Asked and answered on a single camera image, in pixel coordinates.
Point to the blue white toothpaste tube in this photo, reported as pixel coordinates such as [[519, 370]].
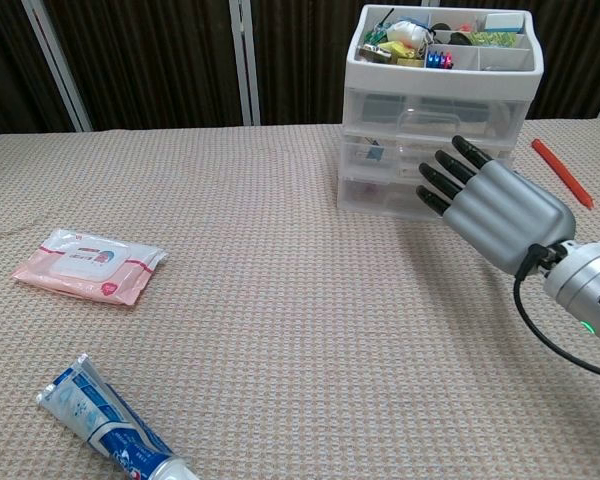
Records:
[[110, 430]]

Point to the white plastic drawer organizer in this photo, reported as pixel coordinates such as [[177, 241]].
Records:
[[440, 75]]

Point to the yellow small packet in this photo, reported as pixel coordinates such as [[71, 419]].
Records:
[[397, 49]]

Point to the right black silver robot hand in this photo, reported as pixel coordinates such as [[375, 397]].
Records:
[[510, 215]]

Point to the clear lowest drawer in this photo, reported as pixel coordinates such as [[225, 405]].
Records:
[[380, 204]]

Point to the green small pack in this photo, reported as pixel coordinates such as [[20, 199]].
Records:
[[374, 37]]

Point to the red pen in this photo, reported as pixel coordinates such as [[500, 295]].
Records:
[[562, 175]]

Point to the orange red small item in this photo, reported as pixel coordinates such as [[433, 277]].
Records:
[[464, 26]]

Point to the green and blue packet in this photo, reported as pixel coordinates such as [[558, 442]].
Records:
[[495, 39]]

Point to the coloured clips stack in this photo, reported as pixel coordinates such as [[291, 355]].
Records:
[[440, 59]]

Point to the white crumpled tissue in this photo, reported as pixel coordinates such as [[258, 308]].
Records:
[[405, 32]]

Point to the blue binder clip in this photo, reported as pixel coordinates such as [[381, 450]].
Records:
[[376, 153]]

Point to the black round item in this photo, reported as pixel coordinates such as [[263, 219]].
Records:
[[440, 27]]

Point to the beige woven tablecloth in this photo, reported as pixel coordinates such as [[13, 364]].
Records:
[[280, 300]]

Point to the white mahjong tile box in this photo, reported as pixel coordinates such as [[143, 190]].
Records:
[[504, 22]]

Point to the pink wet wipes pack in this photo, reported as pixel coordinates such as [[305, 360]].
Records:
[[85, 265]]

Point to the black oval disc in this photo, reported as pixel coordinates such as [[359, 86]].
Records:
[[461, 39]]

